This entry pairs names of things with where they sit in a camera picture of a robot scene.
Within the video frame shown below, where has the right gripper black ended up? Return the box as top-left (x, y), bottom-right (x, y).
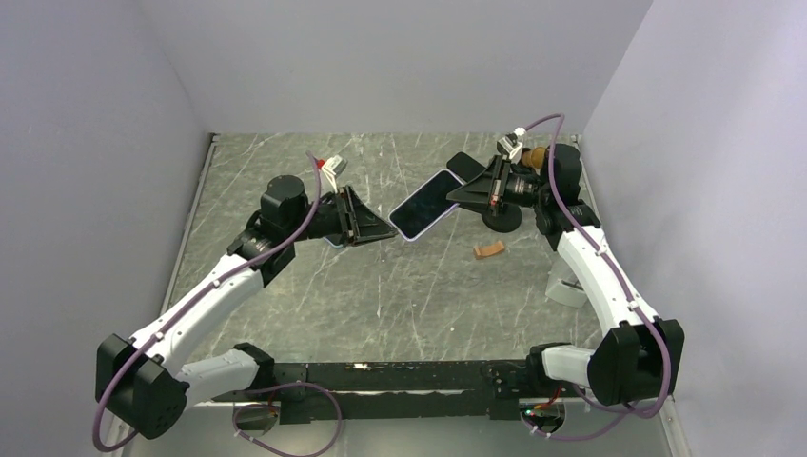
top-left (447, 155), bottom-right (551, 216)

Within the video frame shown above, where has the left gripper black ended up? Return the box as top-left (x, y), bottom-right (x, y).
top-left (285, 185), bottom-right (398, 248)

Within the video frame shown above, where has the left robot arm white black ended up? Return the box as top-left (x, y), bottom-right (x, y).
top-left (95, 175), bottom-right (397, 439)

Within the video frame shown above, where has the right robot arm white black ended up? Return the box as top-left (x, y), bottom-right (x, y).
top-left (447, 145), bottom-right (685, 407)

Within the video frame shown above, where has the black phone on table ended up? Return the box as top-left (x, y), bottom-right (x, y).
top-left (445, 151), bottom-right (485, 183)

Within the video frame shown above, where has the phone in blue case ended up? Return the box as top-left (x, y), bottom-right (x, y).
top-left (324, 236), bottom-right (345, 248)

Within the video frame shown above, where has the white phone stand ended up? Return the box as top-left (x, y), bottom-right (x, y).
top-left (545, 257), bottom-right (588, 308)

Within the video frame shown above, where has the wooden microphone on black stand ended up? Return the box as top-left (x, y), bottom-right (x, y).
top-left (481, 147), bottom-right (547, 233)

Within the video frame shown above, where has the small brown wooden block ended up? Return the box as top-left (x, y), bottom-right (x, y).
top-left (473, 241), bottom-right (506, 260)

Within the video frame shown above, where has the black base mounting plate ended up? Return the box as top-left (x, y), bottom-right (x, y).
top-left (215, 360), bottom-right (566, 425)

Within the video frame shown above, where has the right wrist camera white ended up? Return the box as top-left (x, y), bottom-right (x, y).
top-left (497, 128), bottom-right (526, 162)

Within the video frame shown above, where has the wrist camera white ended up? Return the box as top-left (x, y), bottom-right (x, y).
top-left (318, 155), bottom-right (347, 179)
top-left (497, 128), bottom-right (526, 162)

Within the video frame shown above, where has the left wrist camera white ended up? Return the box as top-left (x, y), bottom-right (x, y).
top-left (318, 155), bottom-right (347, 179)

